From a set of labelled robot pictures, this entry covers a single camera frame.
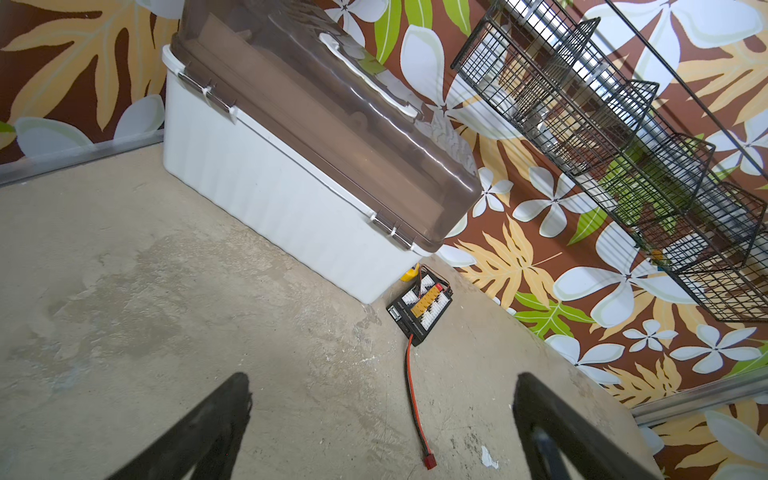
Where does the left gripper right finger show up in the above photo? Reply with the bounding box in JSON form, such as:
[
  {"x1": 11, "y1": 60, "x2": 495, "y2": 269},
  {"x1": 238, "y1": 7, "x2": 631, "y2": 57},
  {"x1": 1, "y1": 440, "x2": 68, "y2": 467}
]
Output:
[{"x1": 512, "y1": 372, "x2": 654, "y2": 479}]

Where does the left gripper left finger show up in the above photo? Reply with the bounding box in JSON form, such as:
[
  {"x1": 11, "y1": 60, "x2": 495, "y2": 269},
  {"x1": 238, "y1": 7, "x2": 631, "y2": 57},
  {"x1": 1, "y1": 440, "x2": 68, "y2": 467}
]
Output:
[{"x1": 110, "y1": 372, "x2": 253, "y2": 479}]

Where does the black charger board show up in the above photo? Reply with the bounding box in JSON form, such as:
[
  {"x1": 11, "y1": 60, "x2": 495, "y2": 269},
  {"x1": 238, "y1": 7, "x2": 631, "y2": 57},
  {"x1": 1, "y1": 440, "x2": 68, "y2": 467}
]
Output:
[{"x1": 386, "y1": 266, "x2": 453, "y2": 347}]

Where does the small yellow connector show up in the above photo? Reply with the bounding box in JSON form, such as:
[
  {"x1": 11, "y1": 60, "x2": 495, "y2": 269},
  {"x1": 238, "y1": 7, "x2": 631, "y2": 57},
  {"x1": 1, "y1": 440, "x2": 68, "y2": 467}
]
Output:
[{"x1": 400, "y1": 264, "x2": 421, "y2": 282}]

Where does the white box brown lid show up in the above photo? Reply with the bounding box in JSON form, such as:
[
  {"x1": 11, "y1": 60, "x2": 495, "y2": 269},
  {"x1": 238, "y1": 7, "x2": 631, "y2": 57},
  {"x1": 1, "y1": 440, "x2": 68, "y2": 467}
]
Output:
[{"x1": 162, "y1": 1, "x2": 482, "y2": 304}]

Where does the red wire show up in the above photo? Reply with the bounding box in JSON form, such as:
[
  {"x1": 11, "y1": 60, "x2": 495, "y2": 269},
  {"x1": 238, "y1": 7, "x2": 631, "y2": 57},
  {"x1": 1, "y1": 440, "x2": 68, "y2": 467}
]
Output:
[{"x1": 404, "y1": 334, "x2": 438, "y2": 470}]

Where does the black wire basket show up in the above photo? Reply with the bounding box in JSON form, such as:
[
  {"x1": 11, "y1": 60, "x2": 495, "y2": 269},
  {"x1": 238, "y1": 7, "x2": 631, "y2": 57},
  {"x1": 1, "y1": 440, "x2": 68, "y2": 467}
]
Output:
[{"x1": 452, "y1": 1, "x2": 767, "y2": 323}]

